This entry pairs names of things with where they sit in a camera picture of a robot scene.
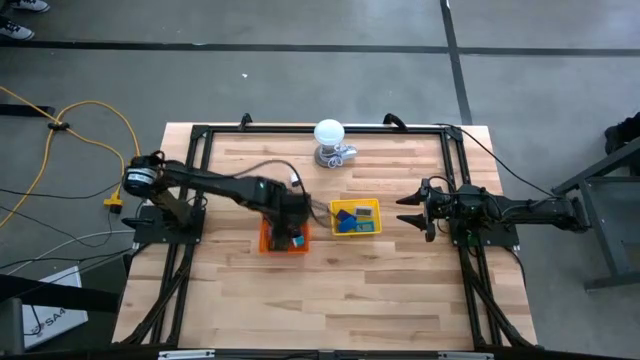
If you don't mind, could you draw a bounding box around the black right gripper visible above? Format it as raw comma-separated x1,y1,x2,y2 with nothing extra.
396,178,454,243

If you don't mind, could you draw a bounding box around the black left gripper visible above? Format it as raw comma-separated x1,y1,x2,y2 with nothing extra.
264,192,311,251

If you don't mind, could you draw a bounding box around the orange plastic basket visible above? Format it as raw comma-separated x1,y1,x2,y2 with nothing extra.
258,217,311,255

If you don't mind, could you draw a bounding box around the yellow plastic basket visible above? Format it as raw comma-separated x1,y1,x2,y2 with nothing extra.
328,198,384,237

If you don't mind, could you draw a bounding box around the white bulb lamp brass base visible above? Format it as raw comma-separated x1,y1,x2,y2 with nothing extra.
313,118,347,169

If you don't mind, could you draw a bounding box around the grey metal stand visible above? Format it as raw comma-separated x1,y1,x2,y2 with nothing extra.
552,139,640,291

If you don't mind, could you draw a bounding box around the person's shoe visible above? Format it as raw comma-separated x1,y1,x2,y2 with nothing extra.
603,112,640,156
0,17,35,41
9,0,51,14

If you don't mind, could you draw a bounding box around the black bar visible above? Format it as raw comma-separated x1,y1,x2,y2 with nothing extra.
0,272,121,314

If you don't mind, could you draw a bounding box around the white printed box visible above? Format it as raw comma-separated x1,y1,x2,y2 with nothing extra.
22,267,89,349

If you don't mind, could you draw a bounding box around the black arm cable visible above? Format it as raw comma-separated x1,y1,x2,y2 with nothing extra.
234,159,304,190

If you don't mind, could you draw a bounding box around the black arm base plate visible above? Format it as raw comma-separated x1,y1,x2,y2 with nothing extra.
449,219,521,250
122,204,206,246

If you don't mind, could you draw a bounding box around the white coiled lamp cable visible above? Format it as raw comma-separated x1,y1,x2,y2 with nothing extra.
319,144,346,167

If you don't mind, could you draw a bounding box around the black aluminium table frame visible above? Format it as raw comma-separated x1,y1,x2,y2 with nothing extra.
112,122,539,351

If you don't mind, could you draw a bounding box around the silver camera bracket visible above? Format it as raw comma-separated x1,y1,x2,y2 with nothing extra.
437,351,494,360
157,349,216,360

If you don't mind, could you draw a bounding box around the white floor cable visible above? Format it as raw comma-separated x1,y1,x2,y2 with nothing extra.
0,229,136,276

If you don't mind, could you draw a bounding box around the yellow extension cable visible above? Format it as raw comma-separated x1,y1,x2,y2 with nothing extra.
0,84,144,231

